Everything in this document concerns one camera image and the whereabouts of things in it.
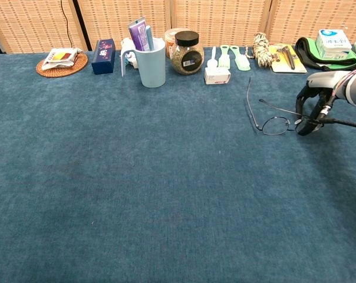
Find dark blue rectangular box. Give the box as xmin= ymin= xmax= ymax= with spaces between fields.
xmin=91 ymin=38 xmax=116 ymax=75

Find blue felt table cover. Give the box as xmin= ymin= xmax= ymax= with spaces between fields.
xmin=0 ymin=46 xmax=356 ymax=283

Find white blue milk carton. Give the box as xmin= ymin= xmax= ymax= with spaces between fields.
xmin=315 ymin=29 xmax=353 ymax=59

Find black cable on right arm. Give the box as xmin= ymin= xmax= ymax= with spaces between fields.
xmin=319 ymin=104 xmax=356 ymax=130

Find white plastic spoon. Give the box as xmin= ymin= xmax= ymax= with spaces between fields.
xmin=206 ymin=46 xmax=219 ymax=68

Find small white box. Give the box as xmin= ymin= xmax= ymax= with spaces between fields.
xmin=204 ymin=67 xmax=232 ymax=85

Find white printed snack bag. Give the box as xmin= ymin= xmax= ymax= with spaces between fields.
xmin=120 ymin=37 xmax=140 ymax=70

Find thin black hanging cable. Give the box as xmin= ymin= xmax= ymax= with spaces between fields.
xmin=60 ymin=0 xmax=70 ymax=42

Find glass jar with black lid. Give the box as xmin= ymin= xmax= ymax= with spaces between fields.
xmin=169 ymin=30 xmax=205 ymax=75

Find black stand pole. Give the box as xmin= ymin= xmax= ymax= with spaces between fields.
xmin=72 ymin=0 xmax=93 ymax=51

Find light blue mug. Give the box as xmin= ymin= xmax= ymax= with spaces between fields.
xmin=120 ymin=37 xmax=167 ymax=88

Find mint green brush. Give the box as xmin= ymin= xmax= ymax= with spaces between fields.
xmin=218 ymin=44 xmax=232 ymax=70
xmin=229 ymin=45 xmax=252 ymax=72

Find bundle of braided rope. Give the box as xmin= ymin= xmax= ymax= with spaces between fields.
xmin=245 ymin=32 xmax=273 ymax=68

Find purple toothpaste tube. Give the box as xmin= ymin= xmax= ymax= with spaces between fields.
xmin=127 ymin=17 xmax=151 ymax=52

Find black-rimmed eyeglasses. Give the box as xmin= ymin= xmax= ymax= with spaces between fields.
xmin=246 ymin=77 xmax=307 ymax=136

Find light blue toothbrush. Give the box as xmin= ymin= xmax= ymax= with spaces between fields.
xmin=144 ymin=25 xmax=155 ymax=51

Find clear tub with brown contents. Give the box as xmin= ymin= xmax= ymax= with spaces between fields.
xmin=164 ymin=28 xmax=184 ymax=59

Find razor on yellow card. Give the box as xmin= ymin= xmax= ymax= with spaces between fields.
xmin=268 ymin=43 xmax=308 ymax=74

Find white red yellow snack packet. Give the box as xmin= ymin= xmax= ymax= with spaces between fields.
xmin=41 ymin=47 xmax=84 ymax=71

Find bamboo folding screen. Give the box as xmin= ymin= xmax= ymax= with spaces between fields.
xmin=0 ymin=0 xmax=356 ymax=54

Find round woven rattan coaster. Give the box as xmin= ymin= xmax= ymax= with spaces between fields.
xmin=35 ymin=52 xmax=88 ymax=78

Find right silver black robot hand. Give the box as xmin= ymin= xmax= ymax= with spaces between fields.
xmin=295 ymin=70 xmax=351 ymax=136

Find green black folded cloth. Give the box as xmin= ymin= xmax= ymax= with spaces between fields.
xmin=294 ymin=37 xmax=356 ymax=73

